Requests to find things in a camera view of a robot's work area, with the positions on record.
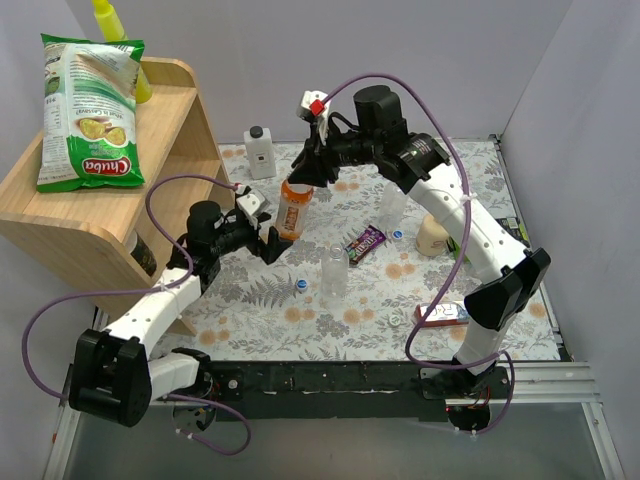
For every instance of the clear bottle far right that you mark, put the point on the clear bottle far right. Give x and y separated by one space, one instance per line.
391 208

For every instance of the clear bottle near centre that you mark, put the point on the clear bottle near centre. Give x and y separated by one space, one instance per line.
334 272

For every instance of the green chips bag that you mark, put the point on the green chips bag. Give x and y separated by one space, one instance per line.
89 132

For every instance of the cream lotion pump bottle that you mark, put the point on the cream lotion pump bottle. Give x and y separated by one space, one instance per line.
431 239

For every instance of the yellow spray bottle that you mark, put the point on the yellow spray bottle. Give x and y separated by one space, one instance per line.
113 31

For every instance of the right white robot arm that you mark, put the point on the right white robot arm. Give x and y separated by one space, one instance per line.
509 272

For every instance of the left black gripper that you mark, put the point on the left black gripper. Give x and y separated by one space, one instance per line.
257 236

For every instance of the orange soda bottle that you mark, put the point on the orange soda bottle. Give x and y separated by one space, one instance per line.
293 208

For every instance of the blue white bottle cap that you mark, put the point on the blue white bottle cap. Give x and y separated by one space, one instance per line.
301 285

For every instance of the aluminium frame rail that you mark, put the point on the aluminium frame rail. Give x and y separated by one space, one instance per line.
559 383

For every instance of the red white toothpaste box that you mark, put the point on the red white toothpaste box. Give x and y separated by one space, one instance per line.
446 314

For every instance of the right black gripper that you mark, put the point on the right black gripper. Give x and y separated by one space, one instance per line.
319 157

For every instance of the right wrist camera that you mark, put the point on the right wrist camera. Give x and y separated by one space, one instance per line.
313 103

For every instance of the wooden shelf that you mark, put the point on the wooden shelf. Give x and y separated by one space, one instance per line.
80 235

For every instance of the dark jar under shelf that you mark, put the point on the dark jar under shelf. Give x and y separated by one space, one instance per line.
141 253

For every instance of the floral table mat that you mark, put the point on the floral table mat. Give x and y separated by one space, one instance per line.
254 312

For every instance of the clear bottle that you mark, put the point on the clear bottle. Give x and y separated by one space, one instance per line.
334 272
391 208

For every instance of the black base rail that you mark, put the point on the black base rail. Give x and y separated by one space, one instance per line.
265 390

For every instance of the white square bottle black cap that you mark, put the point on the white square bottle black cap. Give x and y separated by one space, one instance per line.
260 152

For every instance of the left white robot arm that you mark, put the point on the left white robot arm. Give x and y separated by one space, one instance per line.
113 375

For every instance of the purple candy bar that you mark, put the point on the purple candy bar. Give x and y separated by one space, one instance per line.
365 243

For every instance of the black green box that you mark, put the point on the black green box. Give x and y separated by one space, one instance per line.
515 228

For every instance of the green small box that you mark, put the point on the green small box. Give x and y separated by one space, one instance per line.
453 247

